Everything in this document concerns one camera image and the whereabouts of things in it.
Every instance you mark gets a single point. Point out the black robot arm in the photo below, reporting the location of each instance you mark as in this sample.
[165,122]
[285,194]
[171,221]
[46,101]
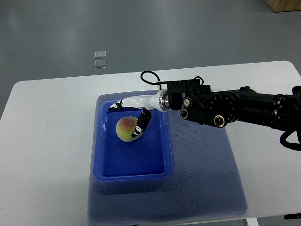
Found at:
[197,103]

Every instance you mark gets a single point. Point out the blue-grey textured mat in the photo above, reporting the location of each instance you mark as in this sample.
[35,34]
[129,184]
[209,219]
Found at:
[204,182]

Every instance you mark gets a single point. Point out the white table leg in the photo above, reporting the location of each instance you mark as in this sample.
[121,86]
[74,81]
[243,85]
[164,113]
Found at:
[252,222]

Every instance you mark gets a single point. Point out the upper metal floor plate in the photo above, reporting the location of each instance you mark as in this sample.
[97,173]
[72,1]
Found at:
[100,54]

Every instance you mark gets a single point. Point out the metal floor plate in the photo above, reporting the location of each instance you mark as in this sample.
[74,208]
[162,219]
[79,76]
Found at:
[99,64]
[100,54]

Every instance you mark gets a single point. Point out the lower metal floor plate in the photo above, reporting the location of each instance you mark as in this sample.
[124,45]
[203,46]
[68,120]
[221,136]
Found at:
[99,64]

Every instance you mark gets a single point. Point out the white-black robot hand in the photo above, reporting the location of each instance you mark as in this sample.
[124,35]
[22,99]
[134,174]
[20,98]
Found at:
[147,103]

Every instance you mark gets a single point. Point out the blue plastic tray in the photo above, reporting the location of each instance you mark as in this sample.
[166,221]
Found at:
[148,157]

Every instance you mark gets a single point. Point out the yellow-pink peach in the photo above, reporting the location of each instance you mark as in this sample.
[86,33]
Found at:
[125,128]

